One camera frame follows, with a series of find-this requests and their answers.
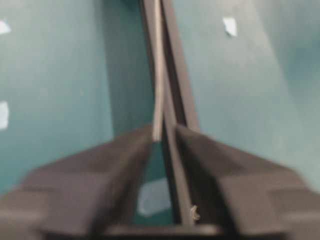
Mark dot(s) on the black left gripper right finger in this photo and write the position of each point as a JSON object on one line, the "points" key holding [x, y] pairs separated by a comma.
{"points": [[249, 197]]}

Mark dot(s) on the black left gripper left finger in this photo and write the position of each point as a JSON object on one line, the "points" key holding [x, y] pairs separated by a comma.
{"points": [[79, 195]]}

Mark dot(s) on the white tape under gripper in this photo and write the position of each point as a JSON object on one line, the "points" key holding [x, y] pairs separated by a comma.
{"points": [[154, 197]]}

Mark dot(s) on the white tape scrap lower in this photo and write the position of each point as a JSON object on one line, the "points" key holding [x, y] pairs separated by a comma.
{"points": [[4, 115]]}

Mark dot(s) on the white tape scrap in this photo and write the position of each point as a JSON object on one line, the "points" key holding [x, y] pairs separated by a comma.
{"points": [[230, 26], [4, 115], [4, 27]]}

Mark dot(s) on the white tape scrap right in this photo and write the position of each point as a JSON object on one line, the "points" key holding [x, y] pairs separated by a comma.
{"points": [[230, 26]]}

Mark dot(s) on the white tape scrap upper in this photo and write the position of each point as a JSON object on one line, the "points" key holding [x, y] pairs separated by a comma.
{"points": [[4, 27]]}

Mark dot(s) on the black aluminium rail centre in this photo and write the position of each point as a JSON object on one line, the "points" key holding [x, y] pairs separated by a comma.
{"points": [[179, 109]]}

